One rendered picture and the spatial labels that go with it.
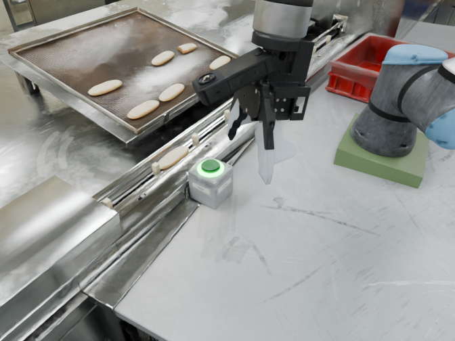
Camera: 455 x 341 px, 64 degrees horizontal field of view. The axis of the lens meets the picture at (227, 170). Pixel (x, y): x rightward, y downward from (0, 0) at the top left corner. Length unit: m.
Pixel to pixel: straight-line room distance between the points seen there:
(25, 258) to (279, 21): 0.50
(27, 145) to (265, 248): 0.68
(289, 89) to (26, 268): 0.47
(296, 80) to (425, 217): 0.44
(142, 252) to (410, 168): 0.61
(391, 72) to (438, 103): 0.14
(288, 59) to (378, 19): 1.07
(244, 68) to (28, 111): 0.85
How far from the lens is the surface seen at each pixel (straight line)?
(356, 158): 0.90
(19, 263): 0.64
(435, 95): 0.77
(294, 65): 0.55
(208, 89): 0.50
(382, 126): 0.90
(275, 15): 0.50
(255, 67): 0.51
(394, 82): 0.85
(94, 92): 1.02
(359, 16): 1.62
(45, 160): 1.00
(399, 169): 0.90
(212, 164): 0.75
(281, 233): 0.74
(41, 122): 1.17
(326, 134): 1.03
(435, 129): 0.77
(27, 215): 0.71
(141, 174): 0.83
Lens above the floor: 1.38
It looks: 40 degrees down
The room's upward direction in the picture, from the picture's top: straight up
